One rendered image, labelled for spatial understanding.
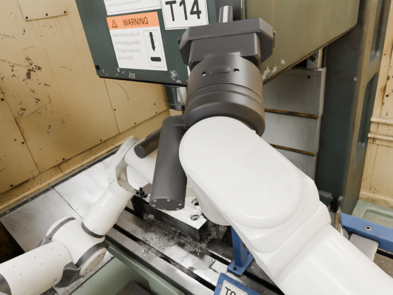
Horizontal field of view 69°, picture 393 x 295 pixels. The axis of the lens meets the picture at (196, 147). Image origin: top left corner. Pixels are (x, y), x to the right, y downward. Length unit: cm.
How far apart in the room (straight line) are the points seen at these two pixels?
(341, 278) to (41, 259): 59
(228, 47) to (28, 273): 55
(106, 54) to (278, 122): 77
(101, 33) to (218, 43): 40
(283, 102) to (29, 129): 124
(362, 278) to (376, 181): 149
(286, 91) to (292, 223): 98
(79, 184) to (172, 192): 156
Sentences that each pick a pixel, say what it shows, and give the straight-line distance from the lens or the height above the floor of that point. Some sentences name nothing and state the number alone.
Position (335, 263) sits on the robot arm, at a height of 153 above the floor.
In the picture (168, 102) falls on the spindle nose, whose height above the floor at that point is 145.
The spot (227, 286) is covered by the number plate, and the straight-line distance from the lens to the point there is 93.
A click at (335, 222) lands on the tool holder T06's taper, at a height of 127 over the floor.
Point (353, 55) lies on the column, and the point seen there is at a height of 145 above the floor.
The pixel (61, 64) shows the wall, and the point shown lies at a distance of 174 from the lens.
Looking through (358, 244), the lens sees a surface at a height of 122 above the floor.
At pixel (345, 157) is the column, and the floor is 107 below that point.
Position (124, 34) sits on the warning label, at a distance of 65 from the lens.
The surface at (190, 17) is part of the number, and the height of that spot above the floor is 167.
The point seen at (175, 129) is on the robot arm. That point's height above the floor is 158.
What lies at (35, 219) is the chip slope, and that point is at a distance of 172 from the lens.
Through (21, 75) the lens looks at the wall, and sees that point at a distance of 166.
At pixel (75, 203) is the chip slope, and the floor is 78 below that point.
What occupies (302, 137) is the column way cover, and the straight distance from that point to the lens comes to 123.
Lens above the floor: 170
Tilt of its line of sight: 28 degrees down
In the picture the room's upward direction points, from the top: 9 degrees counter-clockwise
